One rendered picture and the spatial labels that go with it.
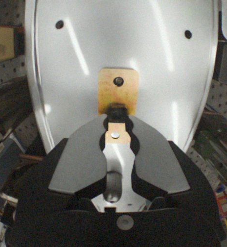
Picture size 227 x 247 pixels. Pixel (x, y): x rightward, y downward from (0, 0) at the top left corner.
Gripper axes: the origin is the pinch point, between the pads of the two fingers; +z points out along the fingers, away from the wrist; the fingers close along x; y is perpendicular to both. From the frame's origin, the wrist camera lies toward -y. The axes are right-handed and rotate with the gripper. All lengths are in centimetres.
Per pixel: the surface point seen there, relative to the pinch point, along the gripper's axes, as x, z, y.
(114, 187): 0.3, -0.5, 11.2
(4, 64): -46, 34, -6
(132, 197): 4.7, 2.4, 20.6
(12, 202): -18.6, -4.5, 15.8
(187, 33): 18.3, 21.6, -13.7
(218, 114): 23.4, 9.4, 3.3
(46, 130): -8.9, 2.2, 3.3
